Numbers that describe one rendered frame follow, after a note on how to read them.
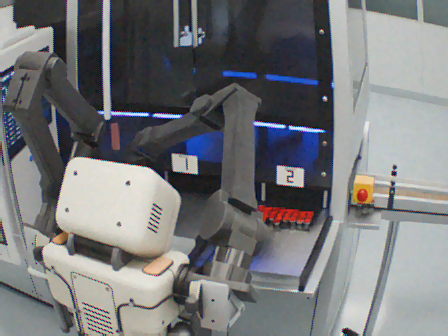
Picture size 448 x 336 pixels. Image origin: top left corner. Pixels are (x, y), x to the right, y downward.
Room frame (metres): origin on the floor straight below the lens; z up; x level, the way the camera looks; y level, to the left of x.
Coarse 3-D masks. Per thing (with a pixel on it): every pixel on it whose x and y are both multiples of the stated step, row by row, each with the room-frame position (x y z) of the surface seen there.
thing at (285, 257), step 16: (320, 224) 1.51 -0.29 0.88; (272, 240) 1.44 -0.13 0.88; (288, 240) 1.43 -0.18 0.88; (304, 240) 1.43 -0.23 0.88; (256, 256) 1.36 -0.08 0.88; (272, 256) 1.35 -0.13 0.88; (288, 256) 1.34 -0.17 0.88; (304, 256) 1.34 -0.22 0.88; (256, 272) 1.23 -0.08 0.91; (272, 272) 1.22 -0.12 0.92; (288, 272) 1.26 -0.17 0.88; (304, 272) 1.25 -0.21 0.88
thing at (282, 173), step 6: (282, 168) 1.59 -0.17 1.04; (288, 168) 1.58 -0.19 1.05; (294, 168) 1.58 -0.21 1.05; (282, 174) 1.59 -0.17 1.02; (288, 174) 1.58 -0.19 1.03; (294, 174) 1.58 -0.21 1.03; (300, 174) 1.57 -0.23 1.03; (282, 180) 1.59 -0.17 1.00; (294, 180) 1.58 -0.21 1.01; (300, 180) 1.57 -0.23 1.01; (300, 186) 1.57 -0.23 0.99
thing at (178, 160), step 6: (174, 156) 1.71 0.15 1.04; (180, 156) 1.70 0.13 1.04; (186, 156) 1.70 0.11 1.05; (192, 156) 1.69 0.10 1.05; (174, 162) 1.71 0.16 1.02; (180, 162) 1.70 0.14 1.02; (192, 162) 1.69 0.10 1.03; (174, 168) 1.71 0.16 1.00; (180, 168) 1.70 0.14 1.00; (186, 168) 1.70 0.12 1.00; (192, 168) 1.69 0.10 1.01
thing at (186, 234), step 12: (180, 192) 1.77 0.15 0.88; (192, 192) 1.77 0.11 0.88; (180, 204) 1.69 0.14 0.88; (192, 204) 1.69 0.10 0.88; (204, 204) 1.68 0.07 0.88; (180, 216) 1.61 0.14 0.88; (192, 216) 1.61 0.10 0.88; (180, 228) 1.53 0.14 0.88; (192, 228) 1.53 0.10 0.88; (180, 240) 1.43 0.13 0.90; (192, 240) 1.41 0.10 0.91
